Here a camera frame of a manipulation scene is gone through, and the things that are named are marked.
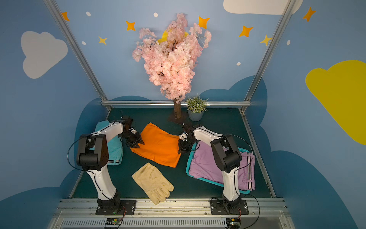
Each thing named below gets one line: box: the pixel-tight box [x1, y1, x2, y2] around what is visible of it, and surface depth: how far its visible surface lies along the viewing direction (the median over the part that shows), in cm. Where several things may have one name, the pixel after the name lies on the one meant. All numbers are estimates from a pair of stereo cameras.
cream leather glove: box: [131, 162, 174, 205], surface depth 84 cm
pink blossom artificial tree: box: [132, 12, 213, 125], surface depth 72 cm
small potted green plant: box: [186, 93, 209, 122], surface depth 104 cm
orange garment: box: [130, 122, 182, 168], surface depth 98 cm
